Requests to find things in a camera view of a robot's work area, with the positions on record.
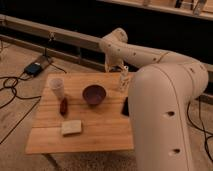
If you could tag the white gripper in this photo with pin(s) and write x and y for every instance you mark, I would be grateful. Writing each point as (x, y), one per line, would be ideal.
(110, 63)

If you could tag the clear plastic bottle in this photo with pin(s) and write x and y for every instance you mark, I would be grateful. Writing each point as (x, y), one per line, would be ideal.
(124, 79)

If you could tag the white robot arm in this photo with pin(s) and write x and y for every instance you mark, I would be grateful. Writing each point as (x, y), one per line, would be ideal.
(158, 95)

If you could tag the purple bowl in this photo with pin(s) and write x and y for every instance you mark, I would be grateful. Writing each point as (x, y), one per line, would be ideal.
(94, 94)

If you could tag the translucent plastic cup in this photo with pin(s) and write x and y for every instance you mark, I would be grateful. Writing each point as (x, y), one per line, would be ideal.
(57, 86)

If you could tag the wooden table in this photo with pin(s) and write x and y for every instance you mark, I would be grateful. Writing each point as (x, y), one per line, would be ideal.
(104, 128)

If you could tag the brown red oblong object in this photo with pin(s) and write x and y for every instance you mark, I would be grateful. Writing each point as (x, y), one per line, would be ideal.
(63, 106)

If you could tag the beige sponge block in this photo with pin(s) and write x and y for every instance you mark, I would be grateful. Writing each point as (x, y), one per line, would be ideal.
(71, 127)

